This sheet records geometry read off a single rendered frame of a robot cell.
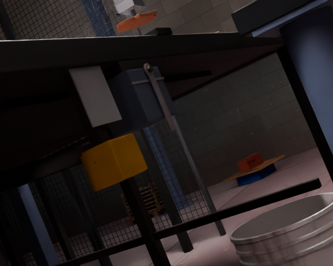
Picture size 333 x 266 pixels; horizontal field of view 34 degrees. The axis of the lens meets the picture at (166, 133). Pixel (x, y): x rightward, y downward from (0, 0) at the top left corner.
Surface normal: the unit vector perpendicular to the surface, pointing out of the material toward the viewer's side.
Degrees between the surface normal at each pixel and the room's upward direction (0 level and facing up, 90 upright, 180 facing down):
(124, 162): 90
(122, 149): 90
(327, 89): 90
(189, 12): 90
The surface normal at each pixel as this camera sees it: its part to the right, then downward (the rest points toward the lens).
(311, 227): 0.19, -0.06
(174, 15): -0.43, 0.15
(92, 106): 0.79, -0.35
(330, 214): 0.57, -0.22
